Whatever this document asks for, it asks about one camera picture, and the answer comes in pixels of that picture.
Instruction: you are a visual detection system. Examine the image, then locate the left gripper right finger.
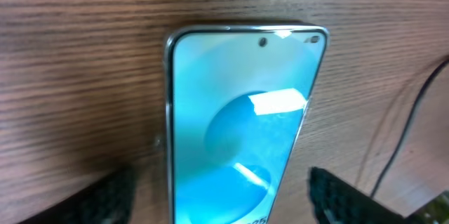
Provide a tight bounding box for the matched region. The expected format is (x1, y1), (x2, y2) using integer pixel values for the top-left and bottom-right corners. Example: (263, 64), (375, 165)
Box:
(308, 167), (406, 224)

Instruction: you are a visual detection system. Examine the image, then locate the turquoise screen smartphone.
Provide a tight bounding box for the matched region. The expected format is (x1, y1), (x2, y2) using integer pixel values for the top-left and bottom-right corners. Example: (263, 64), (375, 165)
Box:
(164, 22), (330, 224)

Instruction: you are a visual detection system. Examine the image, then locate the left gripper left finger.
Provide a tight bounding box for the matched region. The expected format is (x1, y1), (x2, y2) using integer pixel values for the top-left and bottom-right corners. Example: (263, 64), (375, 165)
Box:
(20, 166), (136, 224)

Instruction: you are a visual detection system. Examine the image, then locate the black usb charging cable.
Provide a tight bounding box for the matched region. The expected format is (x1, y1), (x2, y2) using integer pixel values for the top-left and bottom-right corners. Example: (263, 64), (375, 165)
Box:
(370, 57), (449, 199)

